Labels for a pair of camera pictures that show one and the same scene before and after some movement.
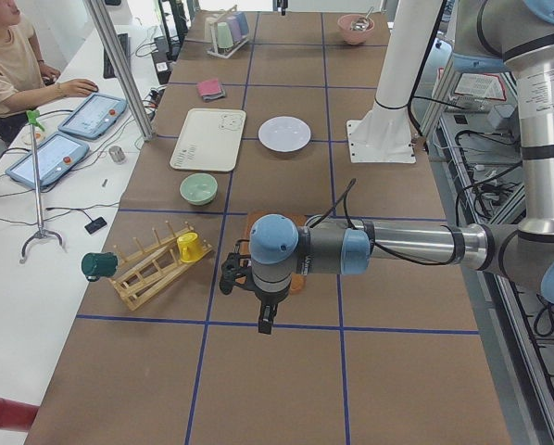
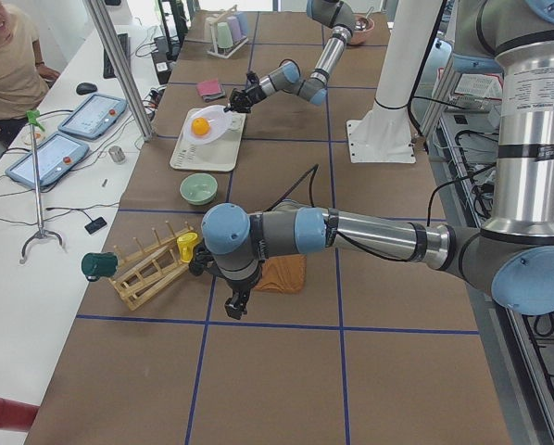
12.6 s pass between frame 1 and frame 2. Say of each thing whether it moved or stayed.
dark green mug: stayed
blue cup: stayed
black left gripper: moved
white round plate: moved
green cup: stayed
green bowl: stayed
